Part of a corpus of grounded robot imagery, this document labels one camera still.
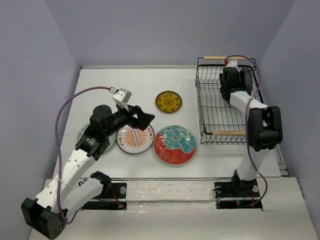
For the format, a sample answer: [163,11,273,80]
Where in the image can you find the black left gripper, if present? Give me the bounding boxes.
[104,102,155,138]

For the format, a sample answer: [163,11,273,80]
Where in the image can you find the dark teal blossom plate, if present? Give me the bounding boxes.
[239,67,253,95]

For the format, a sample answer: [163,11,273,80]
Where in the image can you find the small yellow brown plate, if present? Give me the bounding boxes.
[155,90,183,113]

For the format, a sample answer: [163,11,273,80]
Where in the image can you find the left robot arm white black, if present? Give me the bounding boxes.
[21,105,155,240]

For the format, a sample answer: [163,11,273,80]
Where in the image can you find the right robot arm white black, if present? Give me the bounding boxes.
[219,66,283,196]

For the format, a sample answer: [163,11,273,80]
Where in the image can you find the white sunburst pattern plate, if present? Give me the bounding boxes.
[116,124,155,155]

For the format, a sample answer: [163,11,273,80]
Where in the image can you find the light green flower plate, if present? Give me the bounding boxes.
[76,123,117,153]

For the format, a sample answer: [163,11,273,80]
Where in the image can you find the red teal floral plate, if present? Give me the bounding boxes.
[153,125,197,166]

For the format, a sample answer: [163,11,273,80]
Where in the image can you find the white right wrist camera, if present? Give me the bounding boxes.
[224,59,238,68]

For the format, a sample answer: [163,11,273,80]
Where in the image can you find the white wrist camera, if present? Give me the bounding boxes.
[224,59,238,68]
[112,88,132,111]

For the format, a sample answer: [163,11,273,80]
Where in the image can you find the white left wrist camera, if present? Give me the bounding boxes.
[112,88,132,111]

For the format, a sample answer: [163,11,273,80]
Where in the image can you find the black wire dish rack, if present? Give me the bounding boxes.
[195,55,264,145]

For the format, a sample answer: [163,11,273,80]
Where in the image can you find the metal table rail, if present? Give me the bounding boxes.
[111,175,295,181]

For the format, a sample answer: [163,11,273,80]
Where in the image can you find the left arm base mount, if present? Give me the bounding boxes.
[81,182,127,211]

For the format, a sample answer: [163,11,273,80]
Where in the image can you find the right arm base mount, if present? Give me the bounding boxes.
[212,179,263,210]

